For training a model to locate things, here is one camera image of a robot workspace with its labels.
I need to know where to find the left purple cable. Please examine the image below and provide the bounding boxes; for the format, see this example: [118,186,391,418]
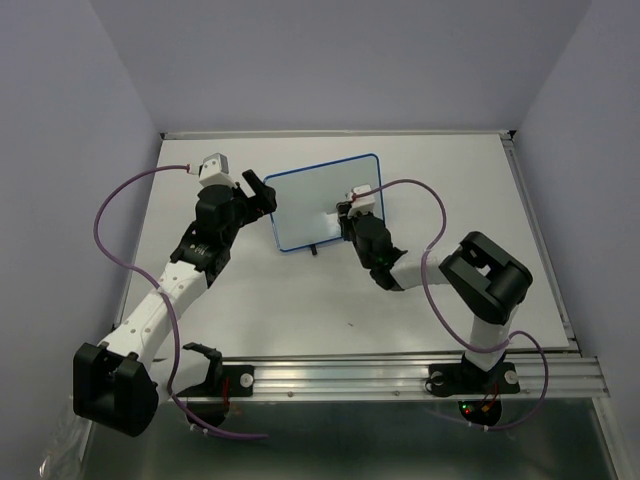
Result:
[94,163,271,441]

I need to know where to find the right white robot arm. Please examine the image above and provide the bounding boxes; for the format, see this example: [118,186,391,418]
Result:
[336,201,533,390]

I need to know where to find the purple cable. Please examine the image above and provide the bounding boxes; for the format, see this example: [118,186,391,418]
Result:
[352,178,549,433]
[94,163,271,441]

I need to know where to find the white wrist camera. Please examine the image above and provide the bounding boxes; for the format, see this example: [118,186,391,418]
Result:
[345,184,376,218]
[198,153,235,188]

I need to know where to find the blue framed small whiteboard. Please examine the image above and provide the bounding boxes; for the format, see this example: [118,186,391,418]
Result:
[264,153,382,253]

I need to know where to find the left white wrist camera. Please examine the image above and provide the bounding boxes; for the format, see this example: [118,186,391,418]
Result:
[198,153,235,188]

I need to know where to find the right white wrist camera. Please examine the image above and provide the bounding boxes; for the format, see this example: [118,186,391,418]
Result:
[345,184,376,218]

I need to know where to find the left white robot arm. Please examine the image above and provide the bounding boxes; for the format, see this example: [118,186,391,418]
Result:
[72,164,277,440]

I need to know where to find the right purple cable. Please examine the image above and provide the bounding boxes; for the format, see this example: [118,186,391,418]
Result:
[352,178,549,433]

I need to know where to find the aluminium mounting rail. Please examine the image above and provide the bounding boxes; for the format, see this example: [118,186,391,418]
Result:
[149,355,611,401]

